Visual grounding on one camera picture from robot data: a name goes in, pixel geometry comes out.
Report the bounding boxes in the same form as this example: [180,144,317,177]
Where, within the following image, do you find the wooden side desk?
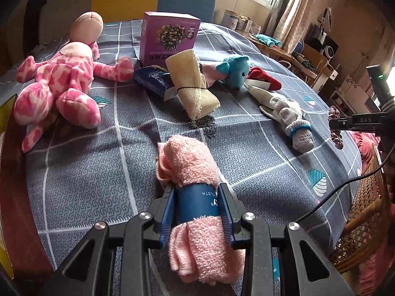
[237,30,338,93]

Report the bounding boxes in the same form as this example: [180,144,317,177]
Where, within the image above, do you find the gold red storage box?
[1,95,52,279]

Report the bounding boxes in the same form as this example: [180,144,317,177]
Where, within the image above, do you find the purple cardboard box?
[139,11,201,68]

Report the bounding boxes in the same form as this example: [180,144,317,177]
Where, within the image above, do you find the wicker chair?
[329,144,390,273]

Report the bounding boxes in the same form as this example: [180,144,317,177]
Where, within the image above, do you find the white knit gloves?
[260,94,315,153]

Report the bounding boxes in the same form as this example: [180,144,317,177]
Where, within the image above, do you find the blue tissue pack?
[134,66,178,102]

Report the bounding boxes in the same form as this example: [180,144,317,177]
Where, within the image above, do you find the beige curtain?
[264,0,315,54]

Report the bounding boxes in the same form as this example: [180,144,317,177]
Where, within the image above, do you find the pink towel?
[156,135,245,285]

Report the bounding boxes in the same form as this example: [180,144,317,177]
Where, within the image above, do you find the red strawberry sock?
[247,67,282,91]

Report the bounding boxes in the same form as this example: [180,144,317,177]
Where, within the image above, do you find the black cable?
[294,142,395,224]

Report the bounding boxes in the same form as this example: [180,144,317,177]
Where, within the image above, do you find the blue elephant plush toy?
[199,55,250,90]

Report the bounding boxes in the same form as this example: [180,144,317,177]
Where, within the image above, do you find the pink giraffe plush toy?
[13,11,134,152]

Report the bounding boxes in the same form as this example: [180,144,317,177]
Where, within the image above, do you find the beige cloth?
[165,50,220,120]

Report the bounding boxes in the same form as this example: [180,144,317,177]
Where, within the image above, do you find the teal plush on desk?
[255,34,282,47]

